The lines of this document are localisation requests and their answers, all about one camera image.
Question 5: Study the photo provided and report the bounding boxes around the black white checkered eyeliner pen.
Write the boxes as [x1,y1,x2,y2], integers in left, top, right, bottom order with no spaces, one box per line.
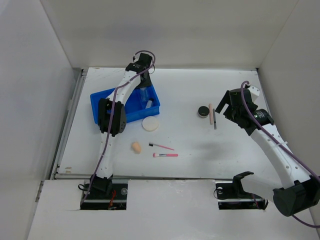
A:
[212,109,217,130]

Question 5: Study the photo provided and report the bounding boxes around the pale pink lipstick tube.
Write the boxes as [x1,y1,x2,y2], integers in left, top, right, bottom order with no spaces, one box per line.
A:
[208,103,214,125]

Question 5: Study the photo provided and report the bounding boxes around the small clear bottle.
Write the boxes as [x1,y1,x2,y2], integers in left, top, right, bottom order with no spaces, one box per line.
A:
[145,99,153,109]

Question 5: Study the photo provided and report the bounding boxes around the black round compact jar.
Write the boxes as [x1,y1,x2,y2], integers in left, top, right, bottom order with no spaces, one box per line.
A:
[197,106,210,118]

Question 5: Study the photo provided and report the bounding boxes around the white round powder puff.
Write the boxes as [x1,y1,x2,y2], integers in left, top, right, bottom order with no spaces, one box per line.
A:
[142,116,160,132]

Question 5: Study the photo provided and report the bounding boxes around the thin pink eyebrow brush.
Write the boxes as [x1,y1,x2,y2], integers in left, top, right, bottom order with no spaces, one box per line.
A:
[148,142,175,151]

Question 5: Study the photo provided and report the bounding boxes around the beige makeup sponge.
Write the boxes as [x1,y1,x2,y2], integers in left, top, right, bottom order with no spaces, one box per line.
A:
[131,142,142,154]

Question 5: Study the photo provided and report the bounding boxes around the pink makeup brush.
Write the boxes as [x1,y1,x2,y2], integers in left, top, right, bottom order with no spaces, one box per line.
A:
[152,153,179,158]

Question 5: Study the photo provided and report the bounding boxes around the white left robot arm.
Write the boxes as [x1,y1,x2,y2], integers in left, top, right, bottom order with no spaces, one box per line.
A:
[86,50,156,199]

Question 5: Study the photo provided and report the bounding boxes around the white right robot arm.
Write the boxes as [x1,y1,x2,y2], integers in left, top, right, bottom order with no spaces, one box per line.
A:
[215,81,320,217]

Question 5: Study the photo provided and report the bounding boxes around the blue plastic organizer tray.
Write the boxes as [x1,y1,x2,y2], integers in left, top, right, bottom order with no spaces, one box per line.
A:
[90,85,161,124]

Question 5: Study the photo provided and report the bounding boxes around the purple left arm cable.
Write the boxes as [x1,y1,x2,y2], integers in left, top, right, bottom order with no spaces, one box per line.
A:
[81,50,156,203]

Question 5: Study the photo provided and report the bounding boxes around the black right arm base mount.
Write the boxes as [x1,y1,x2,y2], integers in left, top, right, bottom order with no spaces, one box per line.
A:
[213,171,269,211]

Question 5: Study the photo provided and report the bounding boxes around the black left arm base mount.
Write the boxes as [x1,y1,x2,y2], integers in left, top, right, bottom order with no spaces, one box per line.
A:
[78,177,129,211]

